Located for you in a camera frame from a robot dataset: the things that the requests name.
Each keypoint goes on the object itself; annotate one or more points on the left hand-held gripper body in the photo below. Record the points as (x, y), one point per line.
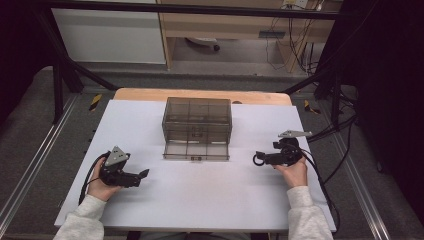
(116, 173)

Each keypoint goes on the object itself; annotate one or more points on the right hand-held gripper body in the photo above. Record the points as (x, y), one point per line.
(290, 151)

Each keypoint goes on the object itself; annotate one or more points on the smoky plastic drawer box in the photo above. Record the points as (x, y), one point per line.
(196, 111)

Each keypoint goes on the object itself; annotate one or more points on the person's left hand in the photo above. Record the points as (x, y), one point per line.
(98, 188)

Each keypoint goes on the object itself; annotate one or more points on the person's right hand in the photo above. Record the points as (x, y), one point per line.
(296, 175)

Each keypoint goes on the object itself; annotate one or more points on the yellow black tape strip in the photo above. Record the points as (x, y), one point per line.
(310, 107)
(95, 102)

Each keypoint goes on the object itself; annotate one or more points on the black metal stand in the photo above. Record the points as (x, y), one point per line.
(335, 100)
(58, 90)

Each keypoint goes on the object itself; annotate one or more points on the black curtain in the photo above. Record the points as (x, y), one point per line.
(20, 50)
(390, 83)

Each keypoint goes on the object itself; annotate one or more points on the office chair base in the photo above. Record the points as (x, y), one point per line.
(203, 41)

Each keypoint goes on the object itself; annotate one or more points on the wooden desk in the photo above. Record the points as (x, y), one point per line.
(226, 28)

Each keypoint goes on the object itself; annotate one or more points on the white cabinet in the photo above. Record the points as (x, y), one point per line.
(106, 36)

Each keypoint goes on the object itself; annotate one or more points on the white power strip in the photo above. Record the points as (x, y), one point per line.
(295, 3)

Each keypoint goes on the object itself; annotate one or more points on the black metal crossbar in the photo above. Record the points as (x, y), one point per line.
(200, 9)

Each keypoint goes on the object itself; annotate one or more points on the aluminium rail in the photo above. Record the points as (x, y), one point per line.
(363, 193)
(36, 156)

